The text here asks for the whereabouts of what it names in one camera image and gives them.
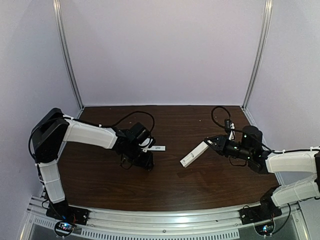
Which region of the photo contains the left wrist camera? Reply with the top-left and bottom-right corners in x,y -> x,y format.
139,136 -> 156,152

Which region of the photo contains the white battery cover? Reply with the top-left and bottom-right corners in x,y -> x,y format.
147,145 -> 166,152

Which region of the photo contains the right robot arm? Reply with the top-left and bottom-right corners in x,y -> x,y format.
204,125 -> 320,207

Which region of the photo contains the camera cable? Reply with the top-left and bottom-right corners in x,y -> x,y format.
99,111 -> 155,141
211,106 -> 245,133

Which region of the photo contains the white remote control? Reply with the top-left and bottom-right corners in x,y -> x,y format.
180,141 -> 209,168

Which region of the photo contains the left camera cable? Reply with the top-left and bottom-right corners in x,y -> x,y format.
99,111 -> 155,141

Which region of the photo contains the aluminium frame post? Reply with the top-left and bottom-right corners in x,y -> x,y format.
52,0 -> 84,110
242,0 -> 274,111

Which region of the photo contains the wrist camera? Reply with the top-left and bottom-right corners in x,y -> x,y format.
139,136 -> 156,152
224,118 -> 235,141

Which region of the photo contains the left aluminium frame post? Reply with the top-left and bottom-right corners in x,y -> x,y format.
52,0 -> 84,110

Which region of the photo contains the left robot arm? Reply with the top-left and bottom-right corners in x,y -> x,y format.
28,108 -> 156,204

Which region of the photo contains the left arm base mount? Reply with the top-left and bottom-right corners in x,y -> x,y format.
46,199 -> 90,240

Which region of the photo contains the right camera cable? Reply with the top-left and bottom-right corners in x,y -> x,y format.
211,106 -> 245,133

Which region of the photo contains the right aluminium frame post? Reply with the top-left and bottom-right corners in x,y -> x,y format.
242,0 -> 274,111

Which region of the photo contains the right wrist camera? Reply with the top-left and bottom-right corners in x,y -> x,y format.
224,118 -> 235,141

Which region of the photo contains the front aluminium rail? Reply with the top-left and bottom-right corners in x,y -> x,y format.
17,196 -> 312,240

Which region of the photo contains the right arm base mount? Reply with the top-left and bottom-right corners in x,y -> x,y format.
238,197 -> 282,237

